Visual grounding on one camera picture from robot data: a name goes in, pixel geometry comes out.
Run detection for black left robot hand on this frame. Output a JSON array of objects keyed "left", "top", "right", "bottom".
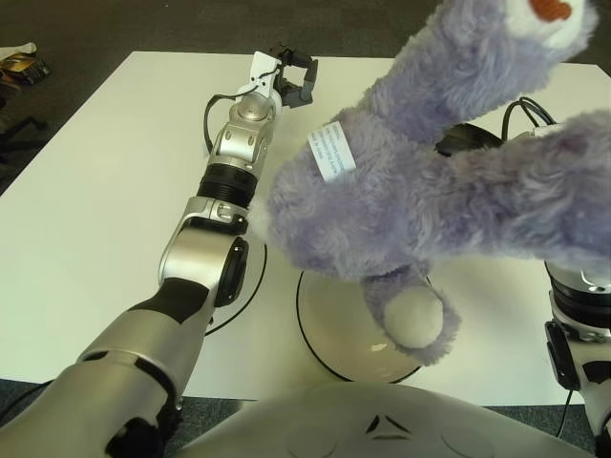
[{"left": 272, "top": 43, "right": 320, "bottom": 110}]

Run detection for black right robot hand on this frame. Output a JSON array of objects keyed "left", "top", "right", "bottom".
[{"left": 433, "top": 122, "right": 507, "bottom": 156}]

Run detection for purple plush bunny doll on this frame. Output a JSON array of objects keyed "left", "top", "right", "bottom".
[{"left": 247, "top": 0, "right": 611, "bottom": 366}]

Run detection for white plate with black rim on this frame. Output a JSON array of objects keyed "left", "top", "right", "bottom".
[{"left": 295, "top": 269, "right": 435, "bottom": 385}]

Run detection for dark box with gold print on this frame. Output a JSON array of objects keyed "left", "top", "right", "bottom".
[{"left": 0, "top": 52, "right": 52, "bottom": 86}]

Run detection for black office chair base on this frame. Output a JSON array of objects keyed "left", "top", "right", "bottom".
[{"left": 0, "top": 114, "right": 49, "bottom": 163}]

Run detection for white paper sheet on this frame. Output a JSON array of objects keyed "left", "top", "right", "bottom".
[{"left": 0, "top": 41, "right": 38, "bottom": 56}]

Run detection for grey robot torso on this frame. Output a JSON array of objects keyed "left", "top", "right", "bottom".
[{"left": 176, "top": 381, "right": 598, "bottom": 458}]

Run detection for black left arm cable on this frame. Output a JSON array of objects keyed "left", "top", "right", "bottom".
[{"left": 203, "top": 93, "right": 268, "bottom": 338}]

